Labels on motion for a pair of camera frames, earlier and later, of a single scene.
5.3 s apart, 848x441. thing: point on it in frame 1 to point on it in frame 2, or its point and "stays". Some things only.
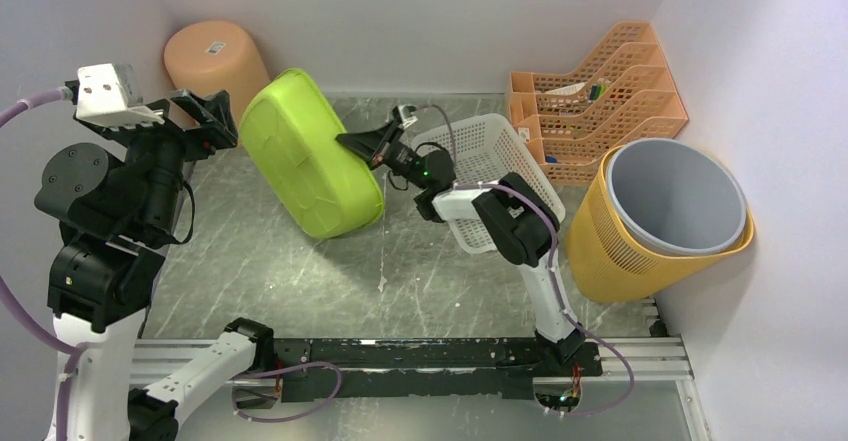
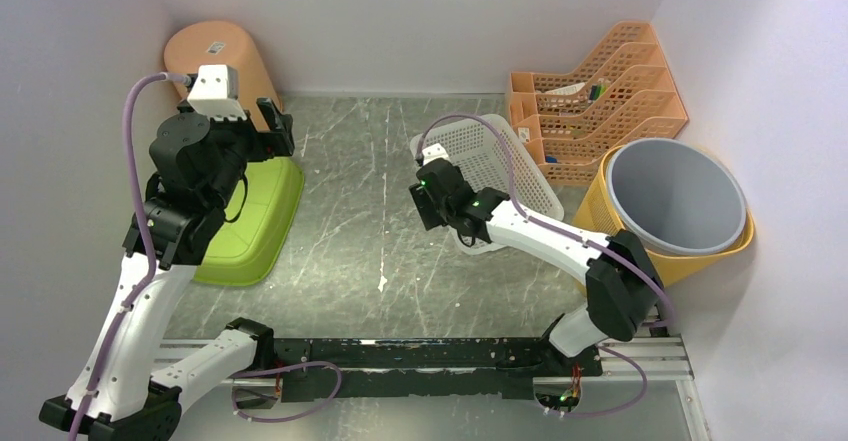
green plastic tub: x=291 y=130 to x=258 y=214
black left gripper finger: x=213 y=109 to x=281 y=123
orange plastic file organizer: x=570 y=123 stays
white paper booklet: x=566 y=91 stays
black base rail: x=354 y=368 stays
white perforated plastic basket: x=483 y=150 stays
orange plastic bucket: x=207 y=57 stays
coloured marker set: x=596 y=91 stays
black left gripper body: x=162 y=150 to x=242 y=143
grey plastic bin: x=675 y=198 stays
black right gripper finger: x=367 y=145 to x=425 y=208
